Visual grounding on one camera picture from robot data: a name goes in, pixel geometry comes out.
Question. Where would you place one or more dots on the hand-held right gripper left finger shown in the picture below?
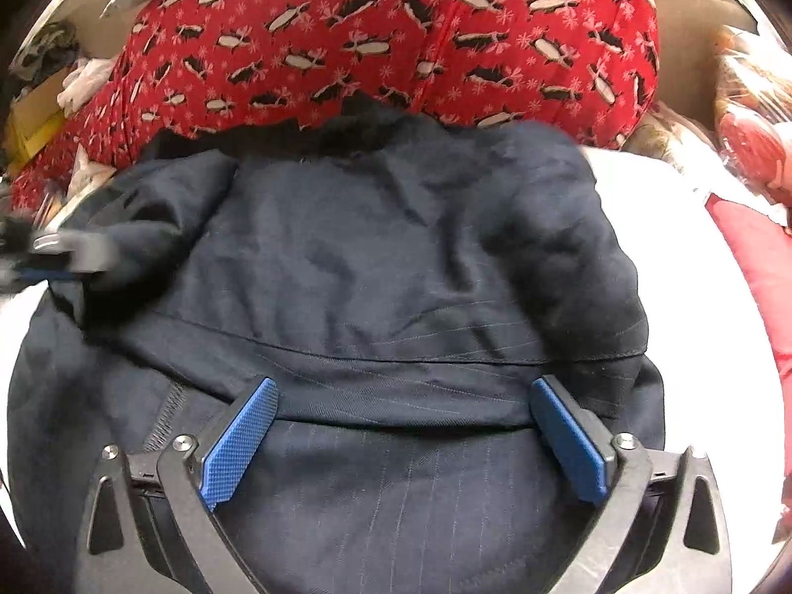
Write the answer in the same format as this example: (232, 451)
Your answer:
(238, 445)

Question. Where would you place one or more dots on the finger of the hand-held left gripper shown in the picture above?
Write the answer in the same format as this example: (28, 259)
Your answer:
(74, 253)

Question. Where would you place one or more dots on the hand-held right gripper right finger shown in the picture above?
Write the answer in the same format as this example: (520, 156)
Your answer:
(569, 445)

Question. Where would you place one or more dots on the navy pinstriped pants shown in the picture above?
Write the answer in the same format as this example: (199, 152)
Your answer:
(371, 260)

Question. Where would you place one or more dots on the yellow cardboard box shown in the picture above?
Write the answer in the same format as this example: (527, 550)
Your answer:
(31, 130)

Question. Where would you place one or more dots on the white crumpled cloth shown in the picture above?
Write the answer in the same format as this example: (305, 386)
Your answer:
(83, 83)

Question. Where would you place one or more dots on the white quilted mattress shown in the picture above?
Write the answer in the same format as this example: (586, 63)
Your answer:
(668, 260)

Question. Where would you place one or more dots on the red pillow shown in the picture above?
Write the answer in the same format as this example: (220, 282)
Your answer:
(761, 272)

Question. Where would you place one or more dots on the doll in plastic wrap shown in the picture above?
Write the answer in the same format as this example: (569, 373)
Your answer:
(755, 130)

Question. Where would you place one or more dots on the red printed blanket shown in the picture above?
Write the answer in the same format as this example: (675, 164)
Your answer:
(371, 31)

